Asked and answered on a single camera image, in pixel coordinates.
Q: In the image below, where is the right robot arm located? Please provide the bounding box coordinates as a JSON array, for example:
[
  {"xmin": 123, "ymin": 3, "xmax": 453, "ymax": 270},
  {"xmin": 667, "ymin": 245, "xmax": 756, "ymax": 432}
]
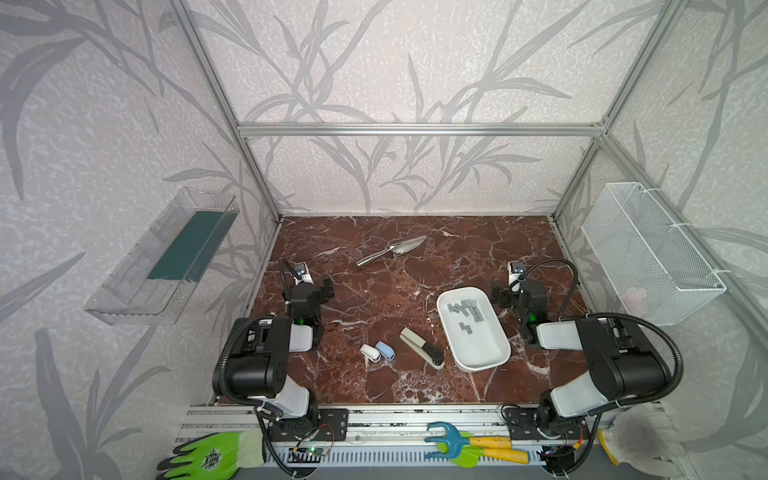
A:
[{"xmin": 491, "ymin": 258, "xmax": 684, "ymax": 439}]

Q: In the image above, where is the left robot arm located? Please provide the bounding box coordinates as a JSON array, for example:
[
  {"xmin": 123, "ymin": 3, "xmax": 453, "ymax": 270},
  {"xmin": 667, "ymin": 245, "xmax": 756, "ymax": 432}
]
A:
[{"xmin": 212, "ymin": 277, "xmax": 335, "ymax": 426}]

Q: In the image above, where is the white mini stapler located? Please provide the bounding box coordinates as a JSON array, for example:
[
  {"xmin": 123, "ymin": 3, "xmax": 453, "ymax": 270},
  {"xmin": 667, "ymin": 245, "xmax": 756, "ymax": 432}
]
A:
[{"xmin": 359, "ymin": 344, "xmax": 382, "ymax": 363}]

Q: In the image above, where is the white oval tray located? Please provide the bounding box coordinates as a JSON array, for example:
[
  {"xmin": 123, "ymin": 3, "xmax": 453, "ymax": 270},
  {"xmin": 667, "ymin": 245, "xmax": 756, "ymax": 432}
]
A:
[{"xmin": 436, "ymin": 287, "xmax": 512, "ymax": 373}]

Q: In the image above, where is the pink object in basket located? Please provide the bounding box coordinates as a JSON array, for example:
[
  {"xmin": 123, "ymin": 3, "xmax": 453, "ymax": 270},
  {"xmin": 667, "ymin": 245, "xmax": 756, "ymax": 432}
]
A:
[{"xmin": 622, "ymin": 287, "xmax": 648, "ymax": 317}]

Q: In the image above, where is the silver metal trowel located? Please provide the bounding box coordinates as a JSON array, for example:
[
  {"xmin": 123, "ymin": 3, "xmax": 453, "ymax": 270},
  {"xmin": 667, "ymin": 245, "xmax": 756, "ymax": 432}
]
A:
[{"xmin": 356, "ymin": 236, "xmax": 426, "ymax": 267}]

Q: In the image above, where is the green circuit board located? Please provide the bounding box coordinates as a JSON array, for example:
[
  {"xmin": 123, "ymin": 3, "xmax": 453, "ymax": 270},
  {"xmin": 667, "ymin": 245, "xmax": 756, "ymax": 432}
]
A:
[{"xmin": 291, "ymin": 445, "xmax": 331, "ymax": 462}]

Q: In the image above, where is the teal garden hand rake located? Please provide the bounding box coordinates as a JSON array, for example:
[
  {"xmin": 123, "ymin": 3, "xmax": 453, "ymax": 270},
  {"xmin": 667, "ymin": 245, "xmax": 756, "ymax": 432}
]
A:
[{"xmin": 424, "ymin": 421, "xmax": 512, "ymax": 460}]

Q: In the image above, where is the green garden hand shovel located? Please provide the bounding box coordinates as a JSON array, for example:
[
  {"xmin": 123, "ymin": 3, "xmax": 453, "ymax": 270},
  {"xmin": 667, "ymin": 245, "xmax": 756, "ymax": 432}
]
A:
[{"xmin": 424, "ymin": 444, "xmax": 529, "ymax": 468}]

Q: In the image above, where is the white cloth glove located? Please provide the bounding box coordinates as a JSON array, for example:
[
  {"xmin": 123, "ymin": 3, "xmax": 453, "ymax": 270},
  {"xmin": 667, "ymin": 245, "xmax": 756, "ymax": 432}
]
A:
[{"xmin": 598, "ymin": 403, "xmax": 686, "ymax": 479}]

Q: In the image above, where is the green work glove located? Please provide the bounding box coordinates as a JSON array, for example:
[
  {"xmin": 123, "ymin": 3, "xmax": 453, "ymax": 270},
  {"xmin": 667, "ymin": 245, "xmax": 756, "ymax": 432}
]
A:
[{"xmin": 157, "ymin": 429, "xmax": 264, "ymax": 480}]

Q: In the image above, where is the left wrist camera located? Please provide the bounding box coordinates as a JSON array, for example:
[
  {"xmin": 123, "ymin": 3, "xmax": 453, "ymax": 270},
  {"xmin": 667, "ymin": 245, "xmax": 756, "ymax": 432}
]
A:
[{"xmin": 286, "ymin": 261, "xmax": 314, "ymax": 285}]

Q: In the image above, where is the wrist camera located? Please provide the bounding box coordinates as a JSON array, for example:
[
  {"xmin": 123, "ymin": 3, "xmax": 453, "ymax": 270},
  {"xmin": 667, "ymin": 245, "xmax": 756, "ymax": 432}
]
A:
[
  {"xmin": 507, "ymin": 261, "xmax": 526, "ymax": 292},
  {"xmin": 286, "ymin": 261, "xmax": 314, "ymax": 285}
]

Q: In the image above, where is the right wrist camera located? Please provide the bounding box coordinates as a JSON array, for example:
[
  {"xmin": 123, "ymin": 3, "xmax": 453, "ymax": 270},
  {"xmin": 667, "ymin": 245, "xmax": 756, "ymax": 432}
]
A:
[{"xmin": 507, "ymin": 261, "xmax": 526, "ymax": 292}]

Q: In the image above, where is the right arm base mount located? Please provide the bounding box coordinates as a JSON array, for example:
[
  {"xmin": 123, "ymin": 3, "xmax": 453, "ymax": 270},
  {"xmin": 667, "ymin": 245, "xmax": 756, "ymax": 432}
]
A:
[{"xmin": 500, "ymin": 404, "xmax": 588, "ymax": 443}]

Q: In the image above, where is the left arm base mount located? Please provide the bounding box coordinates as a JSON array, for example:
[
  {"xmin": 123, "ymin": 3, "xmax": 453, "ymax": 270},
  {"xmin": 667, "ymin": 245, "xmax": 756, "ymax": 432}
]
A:
[{"xmin": 268, "ymin": 408, "xmax": 350, "ymax": 442}]

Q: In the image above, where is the white wire mesh basket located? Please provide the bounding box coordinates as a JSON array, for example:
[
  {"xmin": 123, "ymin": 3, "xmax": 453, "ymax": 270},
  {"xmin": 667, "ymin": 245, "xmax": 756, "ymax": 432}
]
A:
[{"xmin": 582, "ymin": 182, "xmax": 727, "ymax": 326}]

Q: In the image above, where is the clear plastic wall shelf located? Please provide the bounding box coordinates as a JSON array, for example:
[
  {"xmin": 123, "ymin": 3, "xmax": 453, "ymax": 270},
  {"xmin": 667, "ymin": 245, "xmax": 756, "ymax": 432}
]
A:
[{"xmin": 85, "ymin": 187, "xmax": 240, "ymax": 326}]

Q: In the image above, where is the aluminium frame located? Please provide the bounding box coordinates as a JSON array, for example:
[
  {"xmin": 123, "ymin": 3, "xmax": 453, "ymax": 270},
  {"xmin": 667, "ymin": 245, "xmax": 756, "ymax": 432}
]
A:
[{"xmin": 192, "ymin": 1, "xmax": 767, "ymax": 420}]

